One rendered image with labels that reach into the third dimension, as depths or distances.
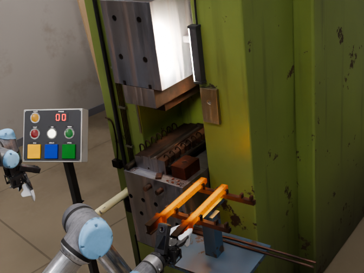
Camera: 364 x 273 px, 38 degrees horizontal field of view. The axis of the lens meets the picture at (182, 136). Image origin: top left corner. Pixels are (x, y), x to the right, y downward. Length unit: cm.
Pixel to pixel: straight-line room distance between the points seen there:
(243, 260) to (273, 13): 108
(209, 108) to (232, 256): 67
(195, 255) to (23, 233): 203
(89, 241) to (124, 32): 109
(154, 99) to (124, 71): 20
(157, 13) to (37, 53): 326
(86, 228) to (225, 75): 100
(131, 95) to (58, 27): 310
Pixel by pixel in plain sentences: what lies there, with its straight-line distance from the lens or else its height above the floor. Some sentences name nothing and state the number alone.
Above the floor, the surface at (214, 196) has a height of 99.
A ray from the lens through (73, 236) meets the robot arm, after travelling 169.
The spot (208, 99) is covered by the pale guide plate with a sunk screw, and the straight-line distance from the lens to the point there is 240.
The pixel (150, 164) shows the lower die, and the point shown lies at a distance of 265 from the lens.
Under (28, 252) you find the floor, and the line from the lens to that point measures 393.
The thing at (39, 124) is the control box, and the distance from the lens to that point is 290.
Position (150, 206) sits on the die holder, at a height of 74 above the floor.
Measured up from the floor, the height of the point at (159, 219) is 99.
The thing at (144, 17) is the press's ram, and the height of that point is 170.
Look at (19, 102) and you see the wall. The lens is 546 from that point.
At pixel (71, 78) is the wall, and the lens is 570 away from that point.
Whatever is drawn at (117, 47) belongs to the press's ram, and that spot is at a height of 155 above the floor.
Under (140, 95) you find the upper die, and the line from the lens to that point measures 249.
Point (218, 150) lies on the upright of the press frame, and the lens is 251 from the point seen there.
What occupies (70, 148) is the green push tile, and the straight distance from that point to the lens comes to 280.
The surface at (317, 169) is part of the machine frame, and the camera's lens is 288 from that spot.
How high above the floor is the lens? 220
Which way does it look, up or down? 26 degrees down
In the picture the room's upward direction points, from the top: 7 degrees counter-clockwise
